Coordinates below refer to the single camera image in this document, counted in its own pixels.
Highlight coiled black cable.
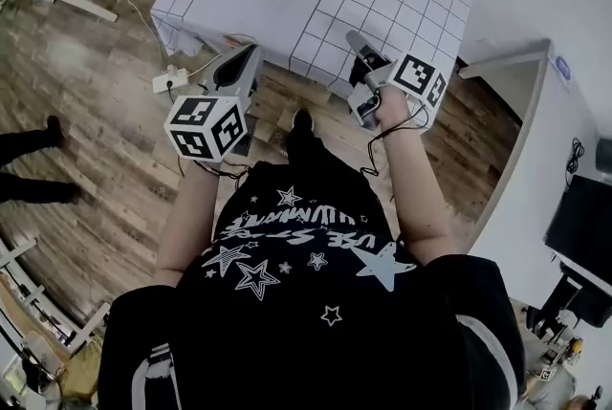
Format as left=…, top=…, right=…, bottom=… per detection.
left=566, top=138, right=587, bottom=184

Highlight white metal rack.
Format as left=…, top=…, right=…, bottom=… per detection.
left=0, top=238, right=111, bottom=352

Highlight person's black trousers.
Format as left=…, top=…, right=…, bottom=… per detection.
left=285, top=125, right=379, bottom=189

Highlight white power strip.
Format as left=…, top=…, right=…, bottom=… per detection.
left=151, top=66, right=190, bottom=95

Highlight black star-print shirt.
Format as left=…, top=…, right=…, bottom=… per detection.
left=98, top=162, right=527, bottom=410

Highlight black power cable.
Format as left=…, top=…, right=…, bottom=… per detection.
left=164, top=85, right=186, bottom=175

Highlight black monitor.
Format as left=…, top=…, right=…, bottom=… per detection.
left=544, top=173, right=612, bottom=275

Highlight white desk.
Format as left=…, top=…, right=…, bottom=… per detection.
left=456, top=37, right=612, bottom=309

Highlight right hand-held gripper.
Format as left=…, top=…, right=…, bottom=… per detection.
left=343, top=30, right=448, bottom=132

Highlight person's right forearm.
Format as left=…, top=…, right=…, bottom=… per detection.
left=375, top=87, right=455, bottom=266

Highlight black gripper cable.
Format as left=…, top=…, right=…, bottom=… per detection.
left=361, top=104, right=429, bottom=178

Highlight person's dark shoe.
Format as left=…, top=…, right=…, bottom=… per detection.
left=291, top=107, right=313, bottom=135

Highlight person's left forearm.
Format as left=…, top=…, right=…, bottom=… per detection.
left=152, top=159, right=221, bottom=290

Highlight blue oval sticker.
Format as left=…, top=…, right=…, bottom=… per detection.
left=554, top=56, right=574, bottom=82

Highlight grey box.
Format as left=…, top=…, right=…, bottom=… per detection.
left=595, top=138, right=612, bottom=170

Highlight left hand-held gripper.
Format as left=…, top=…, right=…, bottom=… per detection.
left=163, top=45, right=264, bottom=163

